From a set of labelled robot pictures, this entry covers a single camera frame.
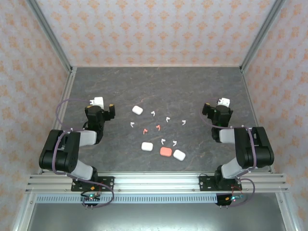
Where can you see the grey metal panel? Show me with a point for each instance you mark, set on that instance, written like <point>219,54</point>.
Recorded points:
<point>154,219</point>

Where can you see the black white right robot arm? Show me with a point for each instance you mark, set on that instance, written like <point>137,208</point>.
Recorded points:
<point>255,154</point>

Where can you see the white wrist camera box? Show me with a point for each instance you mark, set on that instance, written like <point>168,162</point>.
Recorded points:
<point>98,101</point>
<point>225,101</point>

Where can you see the aluminium frame corner post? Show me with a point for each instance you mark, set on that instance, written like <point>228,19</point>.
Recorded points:
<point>261,36</point>
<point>51,36</point>

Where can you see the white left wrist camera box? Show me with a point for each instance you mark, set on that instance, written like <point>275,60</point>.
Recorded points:
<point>98,101</point>

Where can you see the aluminium table side rail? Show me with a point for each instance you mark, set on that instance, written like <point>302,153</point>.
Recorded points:
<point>249,91</point>
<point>66,91</point>

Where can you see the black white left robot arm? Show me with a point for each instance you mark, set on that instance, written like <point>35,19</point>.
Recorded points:
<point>60,156</point>

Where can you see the white earbud charging case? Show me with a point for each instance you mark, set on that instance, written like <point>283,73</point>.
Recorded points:
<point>179,155</point>
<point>147,146</point>
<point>137,110</point>

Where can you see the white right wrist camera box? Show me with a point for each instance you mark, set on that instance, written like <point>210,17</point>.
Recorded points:
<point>225,101</point>

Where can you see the pink earbud charging case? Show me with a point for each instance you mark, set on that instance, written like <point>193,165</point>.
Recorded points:
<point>166,151</point>

